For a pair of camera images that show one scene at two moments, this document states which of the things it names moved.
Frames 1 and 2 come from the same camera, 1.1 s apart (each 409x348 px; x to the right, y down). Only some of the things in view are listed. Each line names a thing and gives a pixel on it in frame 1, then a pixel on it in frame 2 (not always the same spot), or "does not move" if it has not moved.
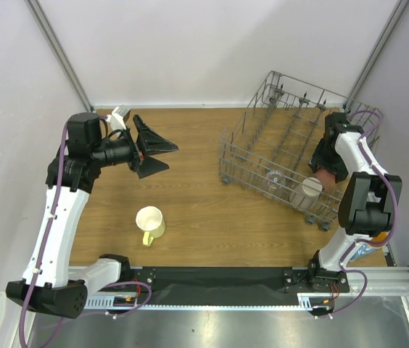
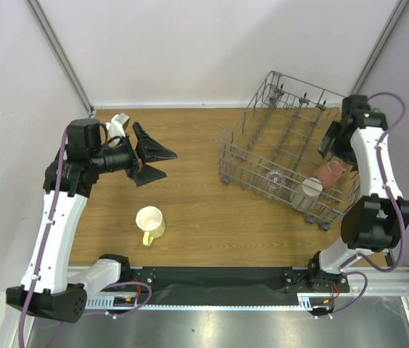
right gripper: (325, 162) → (327, 141)
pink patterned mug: (325, 177) does not move
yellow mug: (150, 220) does not move
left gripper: (150, 143) → (149, 151)
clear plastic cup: (275, 183) does not move
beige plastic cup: (305, 196) does not move
